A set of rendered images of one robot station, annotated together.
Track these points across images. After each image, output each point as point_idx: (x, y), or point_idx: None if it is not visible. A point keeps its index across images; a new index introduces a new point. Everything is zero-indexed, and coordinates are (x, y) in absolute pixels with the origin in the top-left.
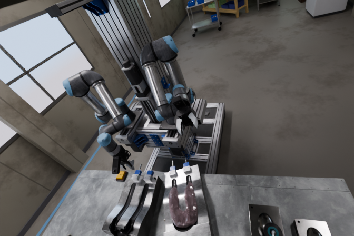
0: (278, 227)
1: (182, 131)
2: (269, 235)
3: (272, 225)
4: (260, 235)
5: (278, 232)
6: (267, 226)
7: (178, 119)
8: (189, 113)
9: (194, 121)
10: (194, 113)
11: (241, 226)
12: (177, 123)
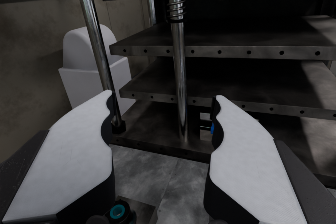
0: (106, 216)
1: (210, 115)
2: (125, 208)
3: (111, 220)
4: (136, 221)
5: (111, 210)
6: (118, 220)
7: (262, 207)
8: (51, 214)
9: (94, 99)
10: (11, 174)
11: None
12: (269, 154)
